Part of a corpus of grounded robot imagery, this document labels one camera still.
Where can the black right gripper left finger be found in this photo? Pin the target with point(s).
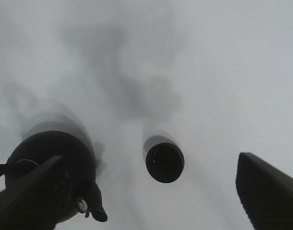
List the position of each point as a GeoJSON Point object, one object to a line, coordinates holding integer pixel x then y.
{"type": "Point", "coordinates": [35, 201]}

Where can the small black teacup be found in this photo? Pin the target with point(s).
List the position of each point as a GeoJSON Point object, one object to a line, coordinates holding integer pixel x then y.
{"type": "Point", "coordinates": [165, 162]}

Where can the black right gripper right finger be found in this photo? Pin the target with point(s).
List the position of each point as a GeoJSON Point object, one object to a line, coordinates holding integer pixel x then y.
{"type": "Point", "coordinates": [265, 193]}

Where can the black metal teapot kettle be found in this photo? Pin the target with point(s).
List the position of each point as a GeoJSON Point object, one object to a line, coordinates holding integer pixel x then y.
{"type": "Point", "coordinates": [81, 194]}

